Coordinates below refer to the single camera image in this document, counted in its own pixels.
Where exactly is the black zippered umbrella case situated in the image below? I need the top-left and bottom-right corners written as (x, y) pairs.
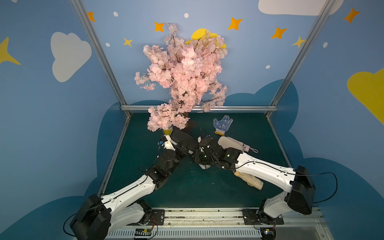
top-left (170, 128), bottom-right (199, 152)

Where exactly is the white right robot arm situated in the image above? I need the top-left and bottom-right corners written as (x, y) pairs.
top-left (193, 136), bottom-right (318, 224)

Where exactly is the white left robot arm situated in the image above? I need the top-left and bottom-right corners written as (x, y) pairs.
top-left (64, 135), bottom-right (199, 240)

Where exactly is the open grey case beside pink umbrella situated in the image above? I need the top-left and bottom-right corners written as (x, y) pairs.
top-left (199, 164), bottom-right (211, 170)

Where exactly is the blue dotted work glove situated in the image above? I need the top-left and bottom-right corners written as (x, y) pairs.
top-left (213, 115), bottom-right (234, 136)

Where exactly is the pink cherry blossom tree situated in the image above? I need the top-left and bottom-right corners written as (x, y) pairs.
top-left (135, 24), bottom-right (228, 132)

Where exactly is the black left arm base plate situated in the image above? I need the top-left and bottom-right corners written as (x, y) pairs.
top-left (138, 209), bottom-right (165, 226)

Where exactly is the aluminium front rail base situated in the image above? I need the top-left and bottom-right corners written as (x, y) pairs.
top-left (104, 208), bottom-right (334, 240)

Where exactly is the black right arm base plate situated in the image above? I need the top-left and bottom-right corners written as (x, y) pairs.
top-left (242, 209), bottom-right (284, 226)

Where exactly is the aluminium frame post right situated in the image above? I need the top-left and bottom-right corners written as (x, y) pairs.
top-left (266, 0), bottom-right (336, 119)

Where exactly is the aluminium frame post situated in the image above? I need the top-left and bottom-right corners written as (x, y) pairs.
top-left (71, 0), bottom-right (127, 106)
top-left (266, 0), bottom-right (336, 119)

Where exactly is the aluminium frame post left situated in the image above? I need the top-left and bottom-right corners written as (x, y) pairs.
top-left (71, 0), bottom-right (127, 106)

